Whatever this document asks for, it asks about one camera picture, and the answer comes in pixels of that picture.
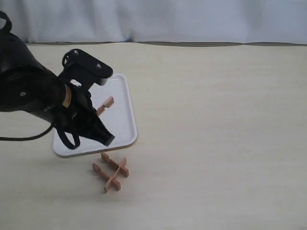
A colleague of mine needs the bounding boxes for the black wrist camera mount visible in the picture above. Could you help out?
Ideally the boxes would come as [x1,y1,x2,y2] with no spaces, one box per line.
[59,49,113,91]

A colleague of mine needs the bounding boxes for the white backdrop cloth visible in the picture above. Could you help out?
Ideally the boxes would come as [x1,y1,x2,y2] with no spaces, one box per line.
[0,0,307,44]

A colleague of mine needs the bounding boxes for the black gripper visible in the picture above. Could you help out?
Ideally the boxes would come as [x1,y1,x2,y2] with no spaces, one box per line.
[51,82,115,146]

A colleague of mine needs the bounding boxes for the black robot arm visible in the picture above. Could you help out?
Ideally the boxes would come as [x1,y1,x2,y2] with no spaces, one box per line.
[0,33,114,150]

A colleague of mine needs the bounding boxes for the white plastic tray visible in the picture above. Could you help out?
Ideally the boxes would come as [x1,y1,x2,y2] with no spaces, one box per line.
[53,74,138,158]

